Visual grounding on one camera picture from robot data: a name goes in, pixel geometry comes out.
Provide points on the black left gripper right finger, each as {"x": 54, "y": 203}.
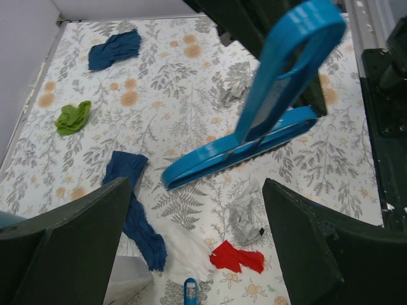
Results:
{"x": 327, "y": 257}

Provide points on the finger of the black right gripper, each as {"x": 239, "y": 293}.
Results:
{"x": 313, "y": 96}
{"x": 247, "y": 22}

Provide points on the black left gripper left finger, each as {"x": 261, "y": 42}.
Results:
{"x": 65, "y": 256}

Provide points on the blue hand brush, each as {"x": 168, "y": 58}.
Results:
{"x": 293, "y": 52}

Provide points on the long dark blue paper scrap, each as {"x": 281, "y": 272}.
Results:
{"x": 136, "y": 226}

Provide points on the white tissue paper scrap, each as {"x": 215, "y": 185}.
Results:
{"x": 187, "y": 254}

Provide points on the blue plastic dustpan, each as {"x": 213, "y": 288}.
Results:
{"x": 191, "y": 292}

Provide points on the red paper scrap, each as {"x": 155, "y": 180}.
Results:
{"x": 226, "y": 256}

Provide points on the green crumpled paper scrap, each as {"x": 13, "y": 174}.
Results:
{"x": 72, "y": 119}

